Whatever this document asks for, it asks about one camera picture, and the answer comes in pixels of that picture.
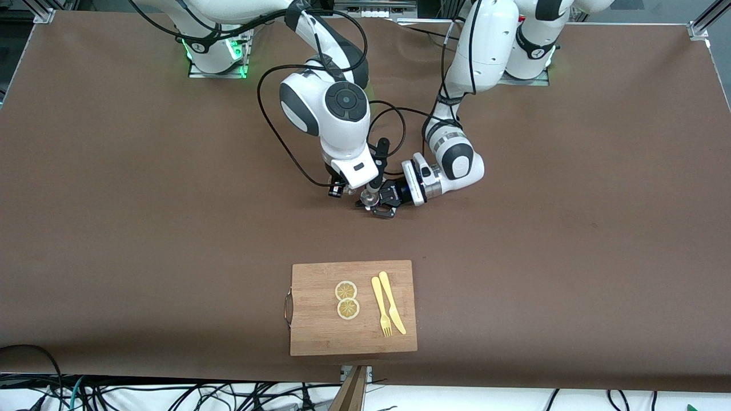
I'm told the yellow plastic fork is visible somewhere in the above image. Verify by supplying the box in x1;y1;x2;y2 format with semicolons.
371;276;393;338

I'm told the yellow plastic knife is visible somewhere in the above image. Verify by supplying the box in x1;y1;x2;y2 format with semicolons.
379;271;407;335

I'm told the wooden cutting board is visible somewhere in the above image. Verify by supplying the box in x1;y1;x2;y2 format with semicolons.
284;260;418;357

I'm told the brown table cover sheet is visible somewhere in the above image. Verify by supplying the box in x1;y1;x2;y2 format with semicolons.
0;10;731;393

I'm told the white power strip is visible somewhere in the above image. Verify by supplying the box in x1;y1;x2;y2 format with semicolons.
334;0;417;21

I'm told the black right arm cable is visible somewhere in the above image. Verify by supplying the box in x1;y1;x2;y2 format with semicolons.
256;6;408;190

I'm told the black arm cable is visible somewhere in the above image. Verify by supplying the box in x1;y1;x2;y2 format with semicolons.
256;6;408;190
423;0;479;135

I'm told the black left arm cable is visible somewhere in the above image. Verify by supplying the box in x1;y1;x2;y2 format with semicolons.
423;0;479;135

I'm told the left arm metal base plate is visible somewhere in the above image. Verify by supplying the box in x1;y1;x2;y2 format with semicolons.
496;68;550;86

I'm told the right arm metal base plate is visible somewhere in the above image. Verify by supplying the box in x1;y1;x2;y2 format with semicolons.
188;34;248;79

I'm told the wooden post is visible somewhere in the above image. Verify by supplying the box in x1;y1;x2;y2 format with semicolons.
328;365;369;411

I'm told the black floor cable tangle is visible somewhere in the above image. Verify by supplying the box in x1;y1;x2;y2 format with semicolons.
0;374;323;411

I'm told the aluminium frame corner bracket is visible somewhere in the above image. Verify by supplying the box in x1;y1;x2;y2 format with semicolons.
687;0;731;42
31;0;56;25

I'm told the black looped floor cable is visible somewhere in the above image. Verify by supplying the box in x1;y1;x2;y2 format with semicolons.
0;344;65;411

